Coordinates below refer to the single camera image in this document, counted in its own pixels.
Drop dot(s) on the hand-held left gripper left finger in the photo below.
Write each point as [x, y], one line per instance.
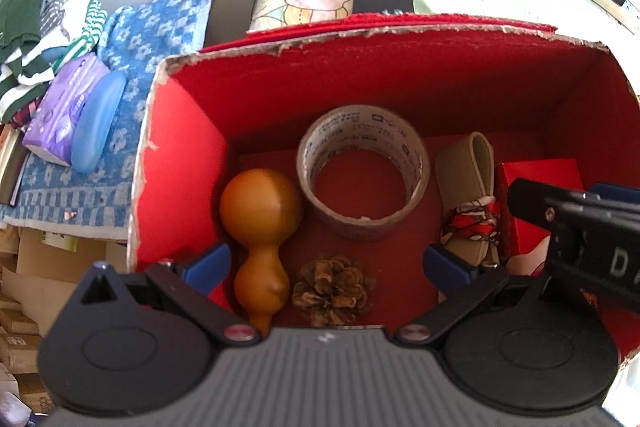
[207, 267]

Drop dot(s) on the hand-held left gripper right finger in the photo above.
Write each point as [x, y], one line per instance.
[447, 267]

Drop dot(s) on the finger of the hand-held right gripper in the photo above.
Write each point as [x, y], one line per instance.
[530, 202]

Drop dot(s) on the small red printed gift box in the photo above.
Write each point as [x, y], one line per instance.
[540, 172]

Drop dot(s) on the beige pad red print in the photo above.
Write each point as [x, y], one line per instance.
[460, 177]

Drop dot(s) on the brown dried gourd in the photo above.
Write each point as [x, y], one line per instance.
[260, 207]

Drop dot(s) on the beige packing tape roll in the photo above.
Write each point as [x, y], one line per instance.
[350, 227]

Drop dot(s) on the brown pine cone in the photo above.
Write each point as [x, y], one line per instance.
[330, 289]

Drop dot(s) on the large red cardboard box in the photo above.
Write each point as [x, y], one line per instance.
[400, 77]

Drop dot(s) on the brown cardboard box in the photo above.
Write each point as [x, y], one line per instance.
[45, 267]

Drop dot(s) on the blue glasses case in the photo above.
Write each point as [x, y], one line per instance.
[95, 122]

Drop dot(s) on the stack of cardboard boxes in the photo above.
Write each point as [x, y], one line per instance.
[20, 342]

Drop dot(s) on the white power strip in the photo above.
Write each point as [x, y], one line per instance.
[625, 14]

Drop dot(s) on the purple tissue pack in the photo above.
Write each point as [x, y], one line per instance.
[55, 112]

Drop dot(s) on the stack of books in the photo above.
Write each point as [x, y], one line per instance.
[10, 167]

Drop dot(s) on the blue floral towel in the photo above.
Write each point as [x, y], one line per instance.
[125, 57]

